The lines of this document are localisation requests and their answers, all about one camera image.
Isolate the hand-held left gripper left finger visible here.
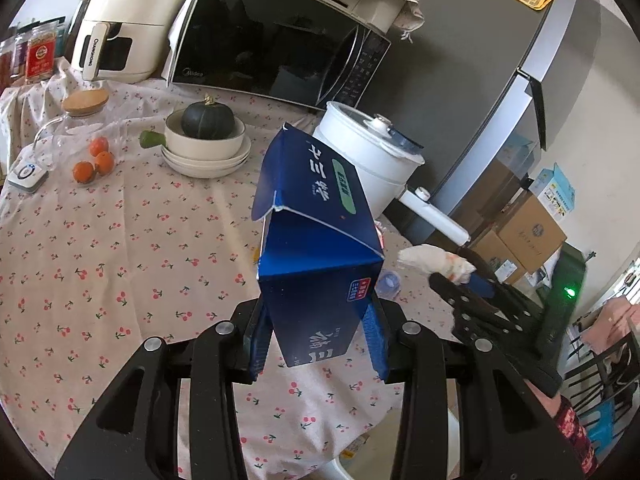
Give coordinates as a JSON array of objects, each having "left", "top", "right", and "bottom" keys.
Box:
[{"left": 54, "top": 296, "right": 274, "bottom": 480}]

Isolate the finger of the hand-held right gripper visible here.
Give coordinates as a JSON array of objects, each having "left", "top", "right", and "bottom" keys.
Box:
[
  {"left": 430, "top": 272, "right": 533, "bottom": 353},
  {"left": 460, "top": 250, "right": 545, "bottom": 330}
]

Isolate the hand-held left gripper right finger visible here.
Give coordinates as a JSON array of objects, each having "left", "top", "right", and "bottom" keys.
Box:
[{"left": 362, "top": 297, "right": 601, "bottom": 480}]

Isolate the white tissue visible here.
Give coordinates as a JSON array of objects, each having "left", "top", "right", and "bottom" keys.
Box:
[{"left": 397, "top": 244, "right": 476, "bottom": 286}]

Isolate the small clear plastic bottle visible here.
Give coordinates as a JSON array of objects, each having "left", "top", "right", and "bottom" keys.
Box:
[{"left": 376, "top": 270, "right": 402, "bottom": 303}]

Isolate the blue paper carton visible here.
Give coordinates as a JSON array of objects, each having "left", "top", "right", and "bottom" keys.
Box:
[{"left": 250, "top": 122, "right": 386, "bottom": 368}]

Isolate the person's right forearm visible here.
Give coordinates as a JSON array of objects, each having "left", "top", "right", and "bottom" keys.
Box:
[{"left": 547, "top": 394, "right": 603, "bottom": 478}]

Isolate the small cardboard box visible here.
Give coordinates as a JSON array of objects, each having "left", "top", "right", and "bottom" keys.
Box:
[{"left": 470, "top": 230, "right": 528, "bottom": 286}]

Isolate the black chair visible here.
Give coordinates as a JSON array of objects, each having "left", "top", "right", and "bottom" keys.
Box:
[{"left": 562, "top": 320, "right": 640, "bottom": 416}]

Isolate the large cardboard box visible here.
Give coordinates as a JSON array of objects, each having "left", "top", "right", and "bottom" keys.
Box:
[{"left": 497, "top": 192, "right": 568, "bottom": 273}]

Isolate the plain brown cardboard box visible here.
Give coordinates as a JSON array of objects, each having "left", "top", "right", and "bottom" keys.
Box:
[{"left": 465, "top": 160, "right": 531, "bottom": 231}]

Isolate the blue and white box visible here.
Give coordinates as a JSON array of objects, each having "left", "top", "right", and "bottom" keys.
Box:
[{"left": 530, "top": 162, "right": 576, "bottom": 221}]

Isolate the cherry print tablecloth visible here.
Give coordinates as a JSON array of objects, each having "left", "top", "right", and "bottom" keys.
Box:
[{"left": 0, "top": 55, "right": 466, "bottom": 480}]

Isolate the white electric cooking pot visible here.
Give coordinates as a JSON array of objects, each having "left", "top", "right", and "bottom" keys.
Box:
[{"left": 312, "top": 101, "right": 473, "bottom": 248}]

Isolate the grey refrigerator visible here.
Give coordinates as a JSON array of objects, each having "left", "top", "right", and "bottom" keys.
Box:
[{"left": 350, "top": 0, "right": 587, "bottom": 256}]

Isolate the dark green squash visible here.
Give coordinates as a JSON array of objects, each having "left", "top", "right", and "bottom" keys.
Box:
[{"left": 180, "top": 95, "right": 236, "bottom": 139}]

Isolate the small white device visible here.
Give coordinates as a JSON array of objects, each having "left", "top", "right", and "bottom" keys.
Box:
[{"left": 6, "top": 159, "right": 50, "bottom": 193}]

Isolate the glass jug with cork lid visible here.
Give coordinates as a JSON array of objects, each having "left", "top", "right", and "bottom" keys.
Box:
[{"left": 31, "top": 89, "right": 131, "bottom": 161}]

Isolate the black microwave oven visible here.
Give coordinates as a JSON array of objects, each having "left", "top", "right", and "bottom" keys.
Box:
[{"left": 165, "top": 0, "right": 393, "bottom": 113}]

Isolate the red food packet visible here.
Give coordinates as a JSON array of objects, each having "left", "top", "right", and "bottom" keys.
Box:
[{"left": 25, "top": 27, "right": 56, "bottom": 83}]

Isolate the cream air fryer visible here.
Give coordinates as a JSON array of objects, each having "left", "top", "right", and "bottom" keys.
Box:
[{"left": 70, "top": 0, "right": 195, "bottom": 83}]

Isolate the white bowl with green handle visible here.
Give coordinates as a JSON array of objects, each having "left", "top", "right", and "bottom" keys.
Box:
[{"left": 139, "top": 109, "right": 247, "bottom": 162}]

